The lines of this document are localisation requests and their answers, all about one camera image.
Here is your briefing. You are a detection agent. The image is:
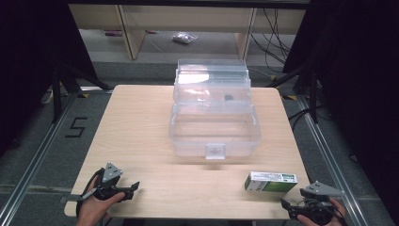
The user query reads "black metal stand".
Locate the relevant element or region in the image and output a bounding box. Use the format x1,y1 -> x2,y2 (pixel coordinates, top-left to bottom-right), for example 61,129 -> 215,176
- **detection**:
51,61 -> 113,123
265,61 -> 322,124

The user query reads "clear plastic storage box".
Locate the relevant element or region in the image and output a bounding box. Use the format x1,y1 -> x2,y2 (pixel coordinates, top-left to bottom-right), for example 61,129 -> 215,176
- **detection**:
168,58 -> 263,161

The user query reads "bundle of black cables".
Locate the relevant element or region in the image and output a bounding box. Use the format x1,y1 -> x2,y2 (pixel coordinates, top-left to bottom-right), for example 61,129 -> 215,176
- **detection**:
249,8 -> 292,66

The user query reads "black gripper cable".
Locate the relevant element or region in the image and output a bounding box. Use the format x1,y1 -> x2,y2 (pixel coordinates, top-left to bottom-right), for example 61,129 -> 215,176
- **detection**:
75,168 -> 105,218

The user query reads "person's right hand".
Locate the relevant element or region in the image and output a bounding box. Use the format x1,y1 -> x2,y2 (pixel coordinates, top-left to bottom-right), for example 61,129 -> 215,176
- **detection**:
296,198 -> 348,226

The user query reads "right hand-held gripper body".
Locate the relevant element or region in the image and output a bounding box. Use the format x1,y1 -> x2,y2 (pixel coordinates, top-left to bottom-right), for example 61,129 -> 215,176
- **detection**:
295,180 -> 345,226

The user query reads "person's left hand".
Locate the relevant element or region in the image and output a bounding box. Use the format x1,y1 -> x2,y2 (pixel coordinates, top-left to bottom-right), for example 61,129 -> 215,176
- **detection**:
76,176 -> 126,226

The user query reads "aluminium floor rail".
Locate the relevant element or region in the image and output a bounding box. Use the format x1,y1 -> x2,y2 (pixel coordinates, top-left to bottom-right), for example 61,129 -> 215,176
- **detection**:
0,89 -> 79,224
295,94 -> 373,226

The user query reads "green and white carton box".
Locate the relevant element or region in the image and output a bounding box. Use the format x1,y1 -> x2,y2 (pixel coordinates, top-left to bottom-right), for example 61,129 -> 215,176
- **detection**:
244,170 -> 298,193

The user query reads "crumpled clear plastic bag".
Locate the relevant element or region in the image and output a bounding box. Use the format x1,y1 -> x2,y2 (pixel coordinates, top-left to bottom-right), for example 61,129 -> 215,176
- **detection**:
171,31 -> 199,45

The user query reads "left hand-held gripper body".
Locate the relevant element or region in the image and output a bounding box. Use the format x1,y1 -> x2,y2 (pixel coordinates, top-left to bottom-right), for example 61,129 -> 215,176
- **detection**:
93,161 -> 134,202

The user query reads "dark curtain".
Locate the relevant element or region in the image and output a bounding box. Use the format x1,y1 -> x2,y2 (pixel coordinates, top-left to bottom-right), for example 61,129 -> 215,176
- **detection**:
281,0 -> 399,218
0,0 -> 98,158

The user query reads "black floor cable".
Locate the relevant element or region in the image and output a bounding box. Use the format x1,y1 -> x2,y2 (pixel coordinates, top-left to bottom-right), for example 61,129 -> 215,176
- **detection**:
287,107 -> 311,132

